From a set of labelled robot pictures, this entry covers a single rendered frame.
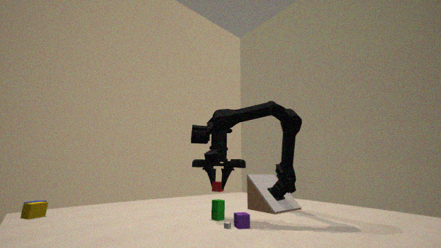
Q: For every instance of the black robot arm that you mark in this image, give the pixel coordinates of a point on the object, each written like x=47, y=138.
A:
x=221, y=122

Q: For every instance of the red block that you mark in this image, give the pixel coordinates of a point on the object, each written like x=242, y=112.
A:
x=216, y=186

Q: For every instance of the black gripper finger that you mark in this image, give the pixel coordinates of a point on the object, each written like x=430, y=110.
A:
x=211, y=173
x=225, y=175

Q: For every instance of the purple cube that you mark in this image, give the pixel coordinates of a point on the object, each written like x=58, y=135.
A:
x=241, y=220

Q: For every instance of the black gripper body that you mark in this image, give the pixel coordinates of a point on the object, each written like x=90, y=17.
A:
x=239, y=163

